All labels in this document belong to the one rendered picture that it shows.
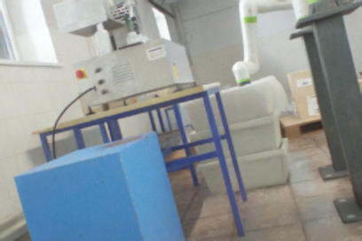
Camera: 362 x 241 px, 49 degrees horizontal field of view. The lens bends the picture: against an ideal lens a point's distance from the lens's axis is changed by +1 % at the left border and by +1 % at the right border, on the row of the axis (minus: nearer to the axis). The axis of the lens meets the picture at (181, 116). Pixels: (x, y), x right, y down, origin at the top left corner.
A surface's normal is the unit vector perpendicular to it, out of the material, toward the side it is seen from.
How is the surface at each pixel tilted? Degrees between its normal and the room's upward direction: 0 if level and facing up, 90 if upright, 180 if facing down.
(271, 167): 96
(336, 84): 90
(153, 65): 90
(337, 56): 90
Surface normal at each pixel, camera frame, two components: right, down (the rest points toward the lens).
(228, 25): -0.18, 0.11
